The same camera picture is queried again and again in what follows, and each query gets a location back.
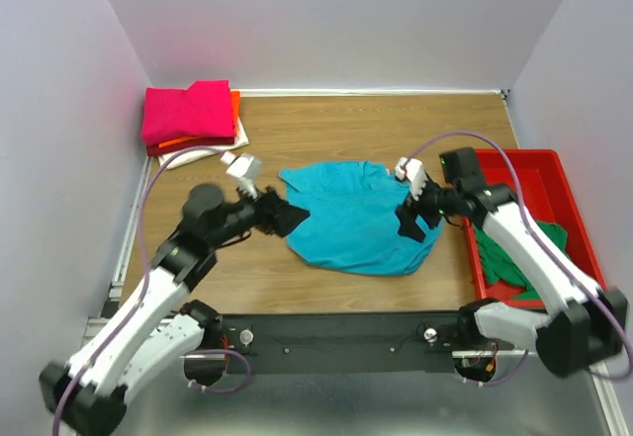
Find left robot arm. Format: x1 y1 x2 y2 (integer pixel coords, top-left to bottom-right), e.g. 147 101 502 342
39 184 310 435

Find white folded t shirt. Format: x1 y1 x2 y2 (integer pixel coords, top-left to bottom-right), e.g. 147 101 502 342
157 118 249 172

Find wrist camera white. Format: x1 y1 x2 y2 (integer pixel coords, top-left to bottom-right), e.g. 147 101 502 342
220 151 261 199
395 157 428 201

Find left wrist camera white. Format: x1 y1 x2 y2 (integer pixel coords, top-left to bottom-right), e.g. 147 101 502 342
220 151 261 199

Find teal t shirt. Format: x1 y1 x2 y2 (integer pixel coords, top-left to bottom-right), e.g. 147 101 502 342
278 161 443 277

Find aluminium frame rail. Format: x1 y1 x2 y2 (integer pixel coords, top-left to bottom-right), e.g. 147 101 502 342
54 158 154 436

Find red plastic bin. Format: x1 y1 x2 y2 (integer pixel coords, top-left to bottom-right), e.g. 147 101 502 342
462 149 606 309

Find pink folded t shirt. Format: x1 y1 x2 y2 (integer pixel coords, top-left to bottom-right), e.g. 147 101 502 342
141 80 236 146

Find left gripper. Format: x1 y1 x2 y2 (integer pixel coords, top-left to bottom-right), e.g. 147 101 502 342
208 178 311 250

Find green t shirt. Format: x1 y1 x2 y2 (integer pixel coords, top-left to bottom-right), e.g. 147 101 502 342
474 220 568 301

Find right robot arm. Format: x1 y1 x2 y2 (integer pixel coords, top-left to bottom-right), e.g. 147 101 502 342
395 147 632 378

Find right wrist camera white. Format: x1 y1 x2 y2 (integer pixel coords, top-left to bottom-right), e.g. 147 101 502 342
395 157 428 201

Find orange folded t shirt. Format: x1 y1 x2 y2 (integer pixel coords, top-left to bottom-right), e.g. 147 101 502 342
155 91 240 149

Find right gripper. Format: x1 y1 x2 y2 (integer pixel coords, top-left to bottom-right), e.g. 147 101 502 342
395 171 462 242

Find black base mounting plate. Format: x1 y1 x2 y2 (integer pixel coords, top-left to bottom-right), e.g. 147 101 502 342
182 310 515 387

